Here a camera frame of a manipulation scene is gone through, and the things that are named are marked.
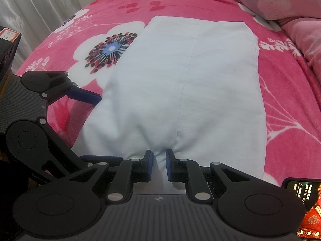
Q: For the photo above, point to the pink grey quilt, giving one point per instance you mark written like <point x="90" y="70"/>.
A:
<point x="275" y="0"/>

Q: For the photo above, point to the pink floral blanket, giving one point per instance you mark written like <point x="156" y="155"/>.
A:
<point x="112" y="12"/>

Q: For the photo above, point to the white t-shirt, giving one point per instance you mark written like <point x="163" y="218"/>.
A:
<point x="175" y="80"/>

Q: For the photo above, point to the grey curtain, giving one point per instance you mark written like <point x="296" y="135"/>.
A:
<point x="32" y="10"/>

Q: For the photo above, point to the smartphone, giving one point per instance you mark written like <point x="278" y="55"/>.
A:
<point x="303" y="193"/>

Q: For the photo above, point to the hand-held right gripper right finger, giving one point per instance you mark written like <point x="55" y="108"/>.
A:
<point x="169" y="165"/>

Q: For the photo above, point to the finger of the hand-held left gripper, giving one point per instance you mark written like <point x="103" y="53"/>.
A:
<point x="85" y="95"/>
<point x="105" y="158"/>

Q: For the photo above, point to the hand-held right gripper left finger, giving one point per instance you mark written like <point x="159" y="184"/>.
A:
<point x="149" y="165"/>

